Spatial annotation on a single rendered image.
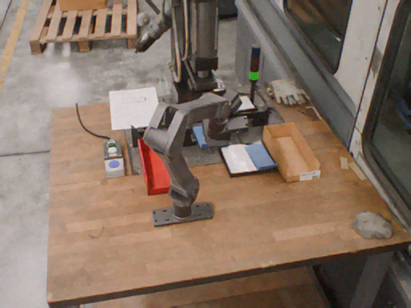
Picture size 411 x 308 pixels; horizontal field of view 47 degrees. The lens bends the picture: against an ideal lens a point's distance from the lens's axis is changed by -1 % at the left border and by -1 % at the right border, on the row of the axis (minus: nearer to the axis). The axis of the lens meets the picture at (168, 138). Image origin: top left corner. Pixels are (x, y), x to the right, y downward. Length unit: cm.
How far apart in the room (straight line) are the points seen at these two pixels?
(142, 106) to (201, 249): 82
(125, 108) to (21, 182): 130
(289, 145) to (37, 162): 193
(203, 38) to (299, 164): 58
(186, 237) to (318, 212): 45
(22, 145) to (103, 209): 193
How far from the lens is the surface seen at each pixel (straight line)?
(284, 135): 193
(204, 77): 173
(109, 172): 173
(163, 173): 173
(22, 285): 265
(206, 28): 162
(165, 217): 157
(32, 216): 296
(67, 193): 172
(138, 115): 204
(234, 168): 173
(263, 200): 166
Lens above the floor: 207
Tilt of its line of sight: 38 degrees down
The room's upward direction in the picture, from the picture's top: 2 degrees counter-clockwise
